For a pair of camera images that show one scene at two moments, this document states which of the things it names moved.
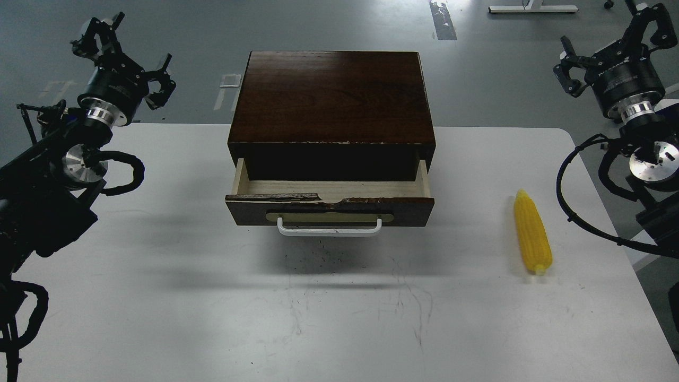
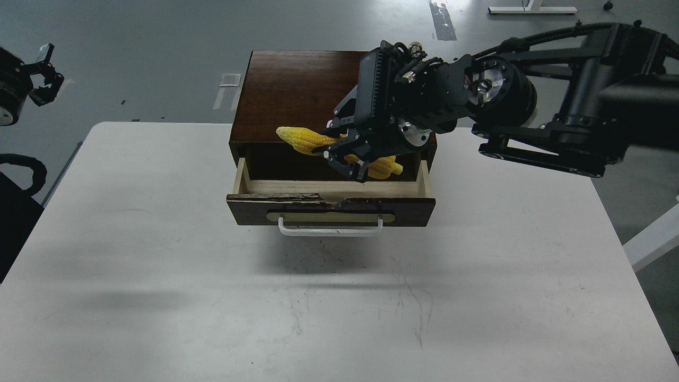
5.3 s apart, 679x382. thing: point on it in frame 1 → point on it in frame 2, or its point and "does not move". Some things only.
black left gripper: (118, 85) → (16, 83)
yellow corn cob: (532, 233) → (309, 142)
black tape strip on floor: (443, 24) does not move
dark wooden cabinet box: (332, 116) does not move
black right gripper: (625, 77) → (403, 96)
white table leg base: (532, 6) does not move
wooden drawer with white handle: (329, 207) does not move
